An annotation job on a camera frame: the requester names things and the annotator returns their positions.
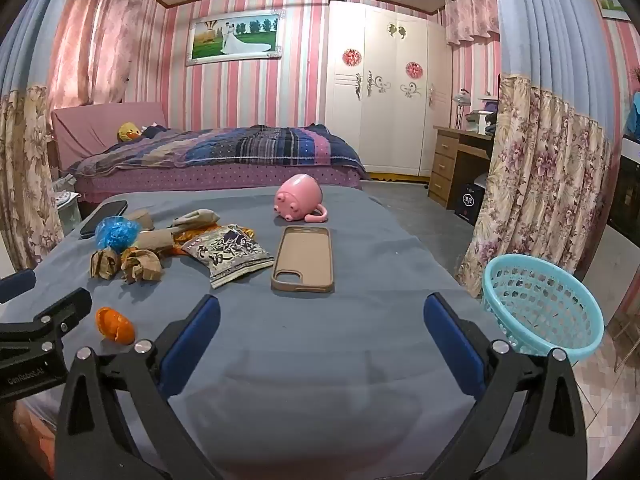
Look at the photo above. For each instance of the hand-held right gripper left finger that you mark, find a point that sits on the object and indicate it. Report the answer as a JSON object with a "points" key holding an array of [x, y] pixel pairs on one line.
{"points": [[192, 345]]}

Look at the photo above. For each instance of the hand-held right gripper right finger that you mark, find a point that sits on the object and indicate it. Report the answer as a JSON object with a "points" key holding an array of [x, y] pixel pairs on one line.
{"points": [[452, 345]]}

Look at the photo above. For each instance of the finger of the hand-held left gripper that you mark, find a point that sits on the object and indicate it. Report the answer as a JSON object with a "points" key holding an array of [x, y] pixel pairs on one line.
{"points": [[15, 284], [60, 312]]}

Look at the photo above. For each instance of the orange fruit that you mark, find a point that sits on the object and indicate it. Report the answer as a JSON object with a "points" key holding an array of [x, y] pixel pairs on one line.
{"points": [[115, 327]]}

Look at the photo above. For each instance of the grey printed snack packet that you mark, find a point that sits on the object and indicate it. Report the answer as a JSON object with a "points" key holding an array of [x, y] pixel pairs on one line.
{"points": [[227, 255]]}

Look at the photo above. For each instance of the teal plastic basket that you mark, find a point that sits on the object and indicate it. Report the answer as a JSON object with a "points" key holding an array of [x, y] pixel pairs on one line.
{"points": [[542, 305]]}

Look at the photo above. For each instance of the blue plastic bag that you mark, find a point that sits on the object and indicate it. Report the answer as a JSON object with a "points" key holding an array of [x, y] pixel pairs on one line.
{"points": [[117, 232]]}

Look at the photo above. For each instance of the orange candy wrapper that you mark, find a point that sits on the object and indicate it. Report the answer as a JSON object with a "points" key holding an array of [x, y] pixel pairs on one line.
{"points": [[181, 240]]}

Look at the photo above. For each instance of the brown paper roll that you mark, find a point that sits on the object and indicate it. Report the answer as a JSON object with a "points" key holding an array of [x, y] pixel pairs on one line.
{"points": [[155, 239]]}

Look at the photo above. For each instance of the brown cardboard tube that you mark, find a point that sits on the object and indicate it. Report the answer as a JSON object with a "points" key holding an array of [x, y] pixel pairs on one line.
{"points": [[138, 219]]}

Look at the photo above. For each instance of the black smartphone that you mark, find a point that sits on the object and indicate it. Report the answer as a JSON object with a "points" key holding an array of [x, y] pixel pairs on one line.
{"points": [[102, 218]]}

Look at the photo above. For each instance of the brown phone case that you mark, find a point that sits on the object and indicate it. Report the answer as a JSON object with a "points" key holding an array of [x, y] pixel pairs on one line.
{"points": [[303, 260]]}

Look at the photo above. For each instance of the black paper bag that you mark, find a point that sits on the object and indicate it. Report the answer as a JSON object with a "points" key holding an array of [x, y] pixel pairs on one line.
{"points": [[467, 203]]}

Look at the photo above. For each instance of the blue floral curtain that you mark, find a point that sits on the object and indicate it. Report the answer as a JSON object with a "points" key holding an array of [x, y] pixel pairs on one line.
{"points": [[545, 135], [25, 135]]}

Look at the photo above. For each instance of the pink bed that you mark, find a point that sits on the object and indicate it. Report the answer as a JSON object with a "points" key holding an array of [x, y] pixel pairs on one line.
{"points": [[225, 180]]}

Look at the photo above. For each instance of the pink pig mug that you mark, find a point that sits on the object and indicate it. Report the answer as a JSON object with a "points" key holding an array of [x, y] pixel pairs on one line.
{"points": [[295, 200]]}

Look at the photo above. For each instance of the pink covered headboard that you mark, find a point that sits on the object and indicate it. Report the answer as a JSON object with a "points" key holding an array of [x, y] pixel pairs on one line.
{"points": [[100, 125]]}

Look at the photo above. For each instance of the wooden desk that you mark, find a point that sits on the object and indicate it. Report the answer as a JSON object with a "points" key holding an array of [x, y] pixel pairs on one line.
{"points": [[445, 160]]}

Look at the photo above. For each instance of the yellow duck plush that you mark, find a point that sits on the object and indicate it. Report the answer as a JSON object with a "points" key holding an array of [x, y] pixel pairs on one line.
{"points": [[129, 132]]}

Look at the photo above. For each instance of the patchwork blanket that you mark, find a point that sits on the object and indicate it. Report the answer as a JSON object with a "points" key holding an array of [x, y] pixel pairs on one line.
{"points": [[240, 145]]}

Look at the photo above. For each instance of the white printer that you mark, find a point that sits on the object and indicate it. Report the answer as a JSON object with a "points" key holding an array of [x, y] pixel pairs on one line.
{"points": [[480, 121]]}

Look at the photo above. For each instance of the white cabinet appliance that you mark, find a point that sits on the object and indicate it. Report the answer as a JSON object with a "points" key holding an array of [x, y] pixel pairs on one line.
{"points": [[626, 185]]}

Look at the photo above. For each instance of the white wardrobe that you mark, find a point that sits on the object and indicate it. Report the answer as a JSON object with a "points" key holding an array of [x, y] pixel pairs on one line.
{"points": [[385, 110]]}

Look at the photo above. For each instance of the pink window curtain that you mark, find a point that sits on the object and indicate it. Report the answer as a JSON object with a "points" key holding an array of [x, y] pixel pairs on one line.
{"points": [[95, 35]]}

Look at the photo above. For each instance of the red round paper decoration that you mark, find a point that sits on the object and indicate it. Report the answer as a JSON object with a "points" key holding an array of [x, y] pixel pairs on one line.
{"points": [[351, 57], [414, 69]]}

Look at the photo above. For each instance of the blue cloth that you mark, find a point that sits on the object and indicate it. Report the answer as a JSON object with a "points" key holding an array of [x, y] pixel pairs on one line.
{"points": [[634, 115]]}

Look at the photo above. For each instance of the pink curtain valance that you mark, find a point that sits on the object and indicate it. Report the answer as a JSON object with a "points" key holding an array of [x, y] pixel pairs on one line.
{"points": [[470, 15]]}

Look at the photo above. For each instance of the framed wall poster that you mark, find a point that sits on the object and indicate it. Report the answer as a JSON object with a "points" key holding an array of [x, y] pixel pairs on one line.
{"points": [[235, 35]]}

